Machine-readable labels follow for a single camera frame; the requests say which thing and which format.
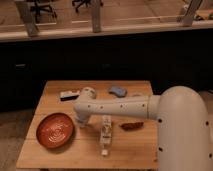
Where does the red ceramic bowl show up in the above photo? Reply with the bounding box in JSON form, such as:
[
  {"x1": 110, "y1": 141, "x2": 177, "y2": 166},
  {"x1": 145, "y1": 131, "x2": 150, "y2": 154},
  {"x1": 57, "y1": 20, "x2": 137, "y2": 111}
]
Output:
[{"x1": 36, "y1": 113, "x2": 75, "y2": 149}]

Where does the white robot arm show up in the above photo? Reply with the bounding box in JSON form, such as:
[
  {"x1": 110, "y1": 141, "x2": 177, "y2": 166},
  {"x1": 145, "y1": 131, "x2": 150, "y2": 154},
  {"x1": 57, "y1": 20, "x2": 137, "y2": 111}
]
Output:
[{"x1": 74, "y1": 86, "x2": 213, "y2": 171}]

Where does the blue cloth piece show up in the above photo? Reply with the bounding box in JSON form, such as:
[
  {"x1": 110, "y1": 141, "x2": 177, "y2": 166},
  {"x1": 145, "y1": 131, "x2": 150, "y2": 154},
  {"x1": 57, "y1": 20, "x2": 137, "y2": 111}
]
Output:
[{"x1": 109, "y1": 86, "x2": 127, "y2": 98}]

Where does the clear plastic bottle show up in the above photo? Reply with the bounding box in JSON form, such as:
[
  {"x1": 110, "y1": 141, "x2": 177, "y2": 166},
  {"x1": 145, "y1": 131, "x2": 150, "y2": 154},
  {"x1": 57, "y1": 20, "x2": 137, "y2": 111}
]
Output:
[{"x1": 100, "y1": 115, "x2": 112, "y2": 156}]

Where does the dark red chili pepper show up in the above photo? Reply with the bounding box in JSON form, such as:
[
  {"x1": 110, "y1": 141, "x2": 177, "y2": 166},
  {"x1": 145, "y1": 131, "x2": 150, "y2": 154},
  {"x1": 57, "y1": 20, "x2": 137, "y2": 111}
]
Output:
[{"x1": 120, "y1": 122, "x2": 144, "y2": 131}]

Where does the wooden table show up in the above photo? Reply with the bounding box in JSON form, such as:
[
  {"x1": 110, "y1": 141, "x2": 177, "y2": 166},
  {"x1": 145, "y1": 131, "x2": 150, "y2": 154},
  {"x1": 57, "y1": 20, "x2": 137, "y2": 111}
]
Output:
[{"x1": 16, "y1": 81, "x2": 158, "y2": 171}]

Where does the black office chair middle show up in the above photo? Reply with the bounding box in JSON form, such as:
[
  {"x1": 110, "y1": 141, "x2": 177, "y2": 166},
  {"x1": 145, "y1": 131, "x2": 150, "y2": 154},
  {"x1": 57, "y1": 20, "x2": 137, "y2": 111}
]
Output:
[{"x1": 71, "y1": 0, "x2": 104, "y2": 13}]

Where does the black office chair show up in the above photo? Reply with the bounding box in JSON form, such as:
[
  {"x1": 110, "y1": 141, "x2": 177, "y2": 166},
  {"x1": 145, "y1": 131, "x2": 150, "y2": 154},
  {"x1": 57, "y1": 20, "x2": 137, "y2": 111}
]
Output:
[
  {"x1": 27, "y1": 0, "x2": 57, "y2": 23},
  {"x1": 71, "y1": 0, "x2": 104, "y2": 13}
]

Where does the black office chair left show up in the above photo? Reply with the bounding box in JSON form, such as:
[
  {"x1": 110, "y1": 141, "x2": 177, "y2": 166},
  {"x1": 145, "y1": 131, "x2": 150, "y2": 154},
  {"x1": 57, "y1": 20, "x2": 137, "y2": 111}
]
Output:
[{"x1": 27, "y1": 0, "x2": 57, "y2": 23}]

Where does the grey railing post middle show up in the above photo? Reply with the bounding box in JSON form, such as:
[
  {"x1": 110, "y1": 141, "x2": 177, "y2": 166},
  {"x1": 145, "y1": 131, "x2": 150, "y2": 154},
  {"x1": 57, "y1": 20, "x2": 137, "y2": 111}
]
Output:
[{"x1": 91, "y1": 0, "x2": 101, "y2": 33}]

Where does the grey railing post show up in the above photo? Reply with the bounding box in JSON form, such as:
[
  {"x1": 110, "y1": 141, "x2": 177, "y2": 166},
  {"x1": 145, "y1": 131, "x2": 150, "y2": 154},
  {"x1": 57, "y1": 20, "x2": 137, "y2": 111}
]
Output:
[
  {"x1": 14, "y1": 0, "x2": 39, "y2": 37},
  {"x1": 91, "y1": 0, "x2": 101, "y2": 33},
  {"x1": 182, "y1": 0, "x2": 203, "y2": 27}
]

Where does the grey railing post left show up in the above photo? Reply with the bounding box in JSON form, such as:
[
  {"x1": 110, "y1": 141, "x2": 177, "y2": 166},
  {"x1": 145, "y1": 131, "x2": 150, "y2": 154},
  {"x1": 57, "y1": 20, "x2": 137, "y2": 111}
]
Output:
[{"x1": 14, "y1": 0, "x2": 39, "y2": 37}]

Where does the grey railing post right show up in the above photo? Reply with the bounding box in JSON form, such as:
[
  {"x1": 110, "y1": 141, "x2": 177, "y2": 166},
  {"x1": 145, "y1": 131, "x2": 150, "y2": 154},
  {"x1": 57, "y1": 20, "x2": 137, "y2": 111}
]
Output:
[{"x1": 182, "y1": 0, "x2": 203, "y2": 27}]

